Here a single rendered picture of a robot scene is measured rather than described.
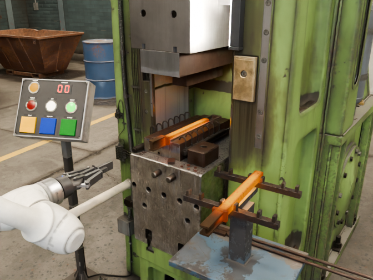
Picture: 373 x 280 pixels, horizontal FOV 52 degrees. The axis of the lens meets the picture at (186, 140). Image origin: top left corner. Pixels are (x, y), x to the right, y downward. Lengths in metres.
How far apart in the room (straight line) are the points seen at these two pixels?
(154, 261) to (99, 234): 0.98
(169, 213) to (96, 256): 1.03
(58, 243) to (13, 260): 1.72
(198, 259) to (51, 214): 0.56
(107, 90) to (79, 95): 4.45
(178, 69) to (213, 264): 0.73
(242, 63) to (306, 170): 0.70
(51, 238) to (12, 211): 0.13
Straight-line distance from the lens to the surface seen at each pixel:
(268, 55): 1.46
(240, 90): 1.51
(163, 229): 1.76
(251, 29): 1.48
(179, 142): 1.61
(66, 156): 2.02
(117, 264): 2.55
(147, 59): 1.60
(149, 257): 1.93
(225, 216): 1.11
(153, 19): 1.56
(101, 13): 9.58
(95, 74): 6.26
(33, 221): 1.03
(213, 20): 1.59
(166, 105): 1.90
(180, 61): 1.50
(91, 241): 2.78
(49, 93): 1.91
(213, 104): 2.02
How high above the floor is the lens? 1.57
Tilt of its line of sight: 21 degrees down
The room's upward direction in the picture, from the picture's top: straight up
